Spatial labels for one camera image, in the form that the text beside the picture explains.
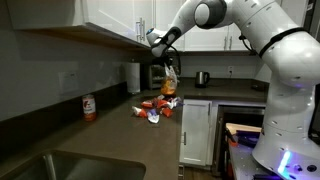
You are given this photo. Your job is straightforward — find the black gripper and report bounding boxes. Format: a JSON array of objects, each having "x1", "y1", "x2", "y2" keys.
[{"x1": 152, "y1": 54, "x2": 175, "y2": 68}]

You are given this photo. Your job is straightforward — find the large orange snack packet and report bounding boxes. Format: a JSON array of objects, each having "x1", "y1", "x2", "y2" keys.
[{"x1": 160, "y1": 63, "x2": 178, "y2": 98}]

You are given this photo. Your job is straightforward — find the purple white small snack packet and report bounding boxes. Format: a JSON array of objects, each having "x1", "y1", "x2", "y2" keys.
[{"x1": 146, "y1": 108, "x2": 161, "y2": 125}]

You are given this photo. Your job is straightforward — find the dark under-counter appliance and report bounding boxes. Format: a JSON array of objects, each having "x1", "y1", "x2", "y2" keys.
[{"x1": 213, "y1": 104, "x2": 266, "y2": 176}]

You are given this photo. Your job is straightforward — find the silver toaster oven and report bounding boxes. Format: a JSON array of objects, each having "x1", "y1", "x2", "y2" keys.
[{"x1": 144, "y1": 63, "x2": 168, "y2": 90}]

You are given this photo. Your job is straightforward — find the white paper towel roll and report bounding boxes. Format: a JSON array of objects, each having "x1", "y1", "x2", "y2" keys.
[{"x1": 125, "y1": 61, "x2": 142, "y2": 94}]

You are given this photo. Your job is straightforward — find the white lower cabinet door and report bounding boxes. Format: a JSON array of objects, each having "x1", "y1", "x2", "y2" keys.
[{"x1": 179, "y1": 99, "x2": 214, "y2": 167}]

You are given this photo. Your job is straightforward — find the red can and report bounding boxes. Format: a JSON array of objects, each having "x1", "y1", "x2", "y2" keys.
[{"x1": 81, "y1": 94, "x2": 98, "y2": 122}]

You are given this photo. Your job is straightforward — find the wooden board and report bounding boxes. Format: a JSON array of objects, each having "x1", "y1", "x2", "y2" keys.
[{"x1": 225, "y1": 122, "x2": 263, "y2": 136}]

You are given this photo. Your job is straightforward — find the white upper cabinet long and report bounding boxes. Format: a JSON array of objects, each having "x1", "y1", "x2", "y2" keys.
[{"x1": 6, "y1": 0, "x2": 156, "y2": 49}]

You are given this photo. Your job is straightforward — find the perforated metal robot table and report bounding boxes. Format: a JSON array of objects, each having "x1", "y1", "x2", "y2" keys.
[{"x1": 228, "y1": 139, "x2": 281, "y2": 180}]

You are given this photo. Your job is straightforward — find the steel kitchen sink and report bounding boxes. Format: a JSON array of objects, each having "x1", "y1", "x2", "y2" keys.
[{"x1": 9, "y1": 149, "x2": 147, "y2": 180}]

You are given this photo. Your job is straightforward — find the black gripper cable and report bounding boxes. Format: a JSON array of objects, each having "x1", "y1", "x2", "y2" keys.
[{"x1": 166, "y1": 44, "x2": 183, "y2": 76}]

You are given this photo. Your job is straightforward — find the white upper cabinet with handles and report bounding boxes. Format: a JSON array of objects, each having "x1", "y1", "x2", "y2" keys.
[{"x1": 154, "y1": 0, "x2": 311, "y2": 53}]

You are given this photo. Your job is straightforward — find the large white wall plate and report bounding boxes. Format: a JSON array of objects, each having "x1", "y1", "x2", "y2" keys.
[{"x1": 58, "y1": 70, "x2": 80, "y2": 94}]

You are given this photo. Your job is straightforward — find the orange handled clamp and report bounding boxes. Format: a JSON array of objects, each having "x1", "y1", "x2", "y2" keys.
[{"x1": 226, "y1": 128, "x2": 240, "y2": 147}]

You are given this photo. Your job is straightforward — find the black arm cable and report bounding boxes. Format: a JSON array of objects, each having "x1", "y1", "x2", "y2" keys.
[{"x1": 238, "y1": 26, "x2": 310, "y2": 60}]

